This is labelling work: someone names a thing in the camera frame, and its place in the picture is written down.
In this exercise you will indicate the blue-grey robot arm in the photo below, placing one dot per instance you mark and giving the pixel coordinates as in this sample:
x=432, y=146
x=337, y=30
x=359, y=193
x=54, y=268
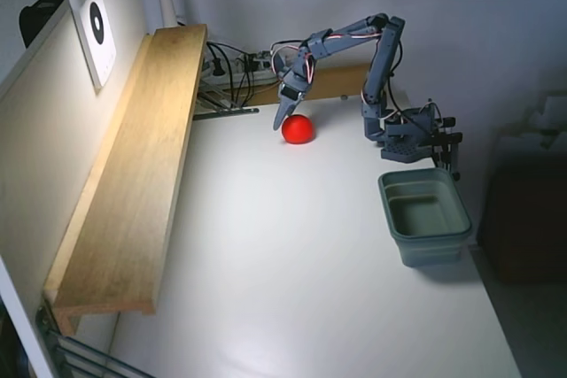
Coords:
x=382, y=64

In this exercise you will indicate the small wrist camera board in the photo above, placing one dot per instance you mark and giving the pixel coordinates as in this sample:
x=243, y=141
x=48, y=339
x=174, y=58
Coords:
x=263, y=58

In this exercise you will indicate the pale grey box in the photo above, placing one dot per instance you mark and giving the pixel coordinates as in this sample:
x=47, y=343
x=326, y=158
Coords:
x=551, y=110

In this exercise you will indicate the black table clamp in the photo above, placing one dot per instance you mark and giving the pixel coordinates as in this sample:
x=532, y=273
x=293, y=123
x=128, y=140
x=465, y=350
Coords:
x=449, y=121
x=456, y=137

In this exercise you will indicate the long wooden shelf plank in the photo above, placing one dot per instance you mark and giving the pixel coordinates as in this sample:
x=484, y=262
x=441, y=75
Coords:
x=133, y=174

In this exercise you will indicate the dark metal frame bracket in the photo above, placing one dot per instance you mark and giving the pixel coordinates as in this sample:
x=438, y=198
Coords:
x=88, y=353

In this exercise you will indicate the black power plug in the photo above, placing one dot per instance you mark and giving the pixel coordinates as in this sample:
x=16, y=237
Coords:
x=217, y=67

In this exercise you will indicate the blue-grey gripper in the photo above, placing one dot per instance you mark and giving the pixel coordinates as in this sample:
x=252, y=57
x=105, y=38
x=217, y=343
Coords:
x=290, y=95

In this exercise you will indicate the black adapter plug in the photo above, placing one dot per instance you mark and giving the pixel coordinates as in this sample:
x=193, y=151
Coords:
x=251, y=62

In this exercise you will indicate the white panel with black circle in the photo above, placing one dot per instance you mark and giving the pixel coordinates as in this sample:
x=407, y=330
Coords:
x=104, y=64

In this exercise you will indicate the grey plastic container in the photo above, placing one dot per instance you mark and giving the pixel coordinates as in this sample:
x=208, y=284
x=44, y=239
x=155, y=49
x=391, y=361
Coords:
x=429, y=252

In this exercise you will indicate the blue-grey robot base plate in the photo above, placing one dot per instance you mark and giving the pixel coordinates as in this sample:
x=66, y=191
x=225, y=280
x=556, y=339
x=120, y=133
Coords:
x=401, y=150

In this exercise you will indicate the white power strip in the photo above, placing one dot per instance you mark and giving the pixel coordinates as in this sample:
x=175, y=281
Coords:
x=261, y=75

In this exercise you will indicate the grey metal shelf bracket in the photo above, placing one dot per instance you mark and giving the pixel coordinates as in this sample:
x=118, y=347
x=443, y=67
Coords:
x=226, y=113

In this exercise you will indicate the red ball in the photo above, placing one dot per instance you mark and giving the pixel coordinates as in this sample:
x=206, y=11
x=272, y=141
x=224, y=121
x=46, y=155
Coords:
x=301, y=130

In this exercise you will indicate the low wooden board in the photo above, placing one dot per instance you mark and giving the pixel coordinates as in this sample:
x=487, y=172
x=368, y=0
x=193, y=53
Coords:
x=336, y=81

